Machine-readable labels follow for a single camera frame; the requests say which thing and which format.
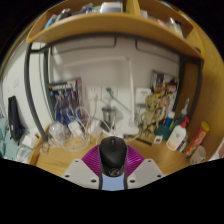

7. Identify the wooden shelf unit with items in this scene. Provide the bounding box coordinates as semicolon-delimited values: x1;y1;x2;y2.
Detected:
25;0;205;61

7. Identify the brown tree figure toy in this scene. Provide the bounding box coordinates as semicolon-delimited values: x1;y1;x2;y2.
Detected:
138;94;167;141

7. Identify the colourful comic print box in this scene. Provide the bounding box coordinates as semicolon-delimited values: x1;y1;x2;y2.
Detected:
149;69;180;118

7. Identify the white mug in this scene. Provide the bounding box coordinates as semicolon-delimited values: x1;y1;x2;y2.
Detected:
189;145;207;165

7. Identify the white wall box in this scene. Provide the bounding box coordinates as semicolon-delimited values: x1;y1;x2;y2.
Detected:
134;87;152;108

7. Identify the metal cup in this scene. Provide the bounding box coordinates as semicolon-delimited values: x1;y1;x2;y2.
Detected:
101;105;118;129

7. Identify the blue tube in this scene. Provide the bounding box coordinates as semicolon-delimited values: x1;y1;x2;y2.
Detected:
164;110;176;129

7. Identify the grey metal shelf frame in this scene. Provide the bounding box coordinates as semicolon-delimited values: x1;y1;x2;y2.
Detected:
23;34;205;143

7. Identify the white tissue box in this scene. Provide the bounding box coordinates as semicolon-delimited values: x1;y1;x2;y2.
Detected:
20;133;39;149

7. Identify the red yellow snack canister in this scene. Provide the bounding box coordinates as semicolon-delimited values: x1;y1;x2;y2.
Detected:
184;120;211;158

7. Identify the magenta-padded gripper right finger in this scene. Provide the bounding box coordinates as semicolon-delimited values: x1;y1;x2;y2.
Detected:
123;146;165;190

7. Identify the blue robot model kit box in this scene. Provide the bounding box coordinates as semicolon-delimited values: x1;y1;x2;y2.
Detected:
47;78;84;126

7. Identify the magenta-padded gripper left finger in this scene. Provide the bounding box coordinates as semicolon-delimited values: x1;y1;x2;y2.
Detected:
61;145;103;190

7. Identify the black backpack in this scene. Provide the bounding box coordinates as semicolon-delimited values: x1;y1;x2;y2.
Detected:
7;95;26;142

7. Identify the white multi-port charger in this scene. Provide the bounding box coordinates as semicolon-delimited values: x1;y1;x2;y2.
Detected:
67;120;84;138

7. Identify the white pump lotion bottle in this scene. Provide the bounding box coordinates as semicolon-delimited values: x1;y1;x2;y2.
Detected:
165;116;190;152

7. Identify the black computer mouse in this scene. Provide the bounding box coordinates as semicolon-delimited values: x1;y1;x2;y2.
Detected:
98;135;129;178

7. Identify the grey bottle with white nozzle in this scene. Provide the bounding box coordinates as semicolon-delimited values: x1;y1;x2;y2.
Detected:
177;97;191;126

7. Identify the white power adapter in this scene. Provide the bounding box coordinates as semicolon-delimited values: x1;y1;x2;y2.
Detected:
89;119;103;134

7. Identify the clear dome container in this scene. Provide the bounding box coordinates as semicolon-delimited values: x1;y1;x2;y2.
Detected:
48;120;66;143

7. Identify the dark teal container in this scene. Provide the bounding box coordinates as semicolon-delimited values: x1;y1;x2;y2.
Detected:
154;124;173;141

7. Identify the small white desk clock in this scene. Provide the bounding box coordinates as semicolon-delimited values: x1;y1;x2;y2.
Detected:
152;134;164;144

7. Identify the white cable tangle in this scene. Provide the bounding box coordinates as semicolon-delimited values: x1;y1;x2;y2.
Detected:
43;99;141;153

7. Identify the white wall socket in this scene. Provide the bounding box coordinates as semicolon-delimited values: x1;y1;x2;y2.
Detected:
101;85;118;100
85;85;102;101

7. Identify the teal pillow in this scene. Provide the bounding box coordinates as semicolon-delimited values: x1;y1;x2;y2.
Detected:
0;116;14;159

